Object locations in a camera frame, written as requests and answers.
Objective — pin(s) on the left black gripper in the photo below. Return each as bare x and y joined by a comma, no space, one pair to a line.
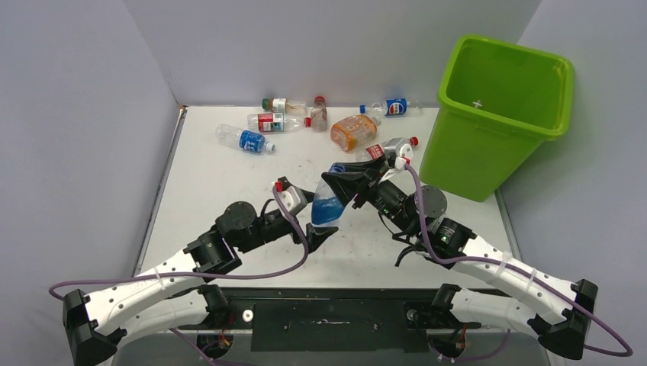
313,235

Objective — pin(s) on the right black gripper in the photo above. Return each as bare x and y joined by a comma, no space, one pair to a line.
347,184

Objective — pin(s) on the crushed blue label bottle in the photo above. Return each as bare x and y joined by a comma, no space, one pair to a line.
327,208

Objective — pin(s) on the blue label water bottle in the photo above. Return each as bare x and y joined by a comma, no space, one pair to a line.
244,140

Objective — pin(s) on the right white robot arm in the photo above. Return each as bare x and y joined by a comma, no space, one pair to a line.
556,312

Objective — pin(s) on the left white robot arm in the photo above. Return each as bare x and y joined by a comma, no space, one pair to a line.
178,291

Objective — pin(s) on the green plastic bin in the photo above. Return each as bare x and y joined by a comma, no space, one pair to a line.
527,97

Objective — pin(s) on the red label clear bottle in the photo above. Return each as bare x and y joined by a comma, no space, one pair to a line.
371,150

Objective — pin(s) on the orange bottle white cap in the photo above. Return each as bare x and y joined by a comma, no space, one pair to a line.
355,131

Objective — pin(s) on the red cap small bottle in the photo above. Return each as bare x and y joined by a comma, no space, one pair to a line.
319,115

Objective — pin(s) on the far pepsi bottle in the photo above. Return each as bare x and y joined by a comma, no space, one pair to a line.
394,107

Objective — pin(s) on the red blue label bottle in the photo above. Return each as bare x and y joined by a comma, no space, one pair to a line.
265,123

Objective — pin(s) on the green cap brown bottle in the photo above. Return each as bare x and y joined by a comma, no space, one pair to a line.
284,106

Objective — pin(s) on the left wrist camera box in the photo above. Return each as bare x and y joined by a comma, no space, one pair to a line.
293,198

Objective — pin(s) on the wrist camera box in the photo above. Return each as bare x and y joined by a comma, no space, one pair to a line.
293,198
396,165

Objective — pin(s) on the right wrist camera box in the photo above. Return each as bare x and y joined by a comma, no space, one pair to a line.
396,165

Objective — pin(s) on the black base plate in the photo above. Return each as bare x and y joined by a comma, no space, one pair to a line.
331,320

